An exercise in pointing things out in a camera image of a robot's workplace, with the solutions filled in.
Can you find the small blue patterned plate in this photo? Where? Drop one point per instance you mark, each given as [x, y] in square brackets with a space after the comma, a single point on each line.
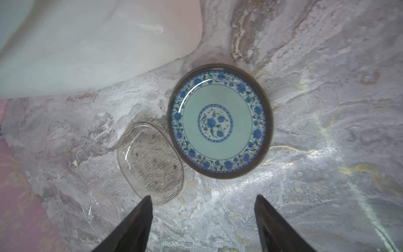
[220, 121]

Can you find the white plastic bin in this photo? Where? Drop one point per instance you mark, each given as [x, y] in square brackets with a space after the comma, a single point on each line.
[57, 47]

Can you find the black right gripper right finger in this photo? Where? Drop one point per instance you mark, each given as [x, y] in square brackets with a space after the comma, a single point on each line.
[275, 233]

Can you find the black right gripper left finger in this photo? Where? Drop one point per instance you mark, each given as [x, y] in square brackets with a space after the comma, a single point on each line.
[132, 234]

